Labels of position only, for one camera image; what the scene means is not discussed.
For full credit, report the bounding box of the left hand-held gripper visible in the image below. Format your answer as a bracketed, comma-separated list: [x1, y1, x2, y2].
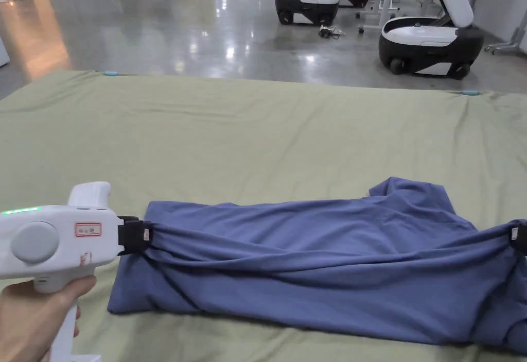
[0, 181, 155, 362]

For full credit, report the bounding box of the dark blue shirt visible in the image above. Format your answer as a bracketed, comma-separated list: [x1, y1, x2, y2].
[107, 176, 527, 357]

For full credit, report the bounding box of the person's left hand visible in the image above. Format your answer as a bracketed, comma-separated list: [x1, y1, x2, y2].
[0, 275, 98, 362]

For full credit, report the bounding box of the bed with pale green sheet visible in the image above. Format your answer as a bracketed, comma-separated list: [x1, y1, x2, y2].
[0, 69, 527, 362]

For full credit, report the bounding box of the cable bundle on floor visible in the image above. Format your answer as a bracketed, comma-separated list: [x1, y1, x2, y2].
[318, 25, 346, 41]

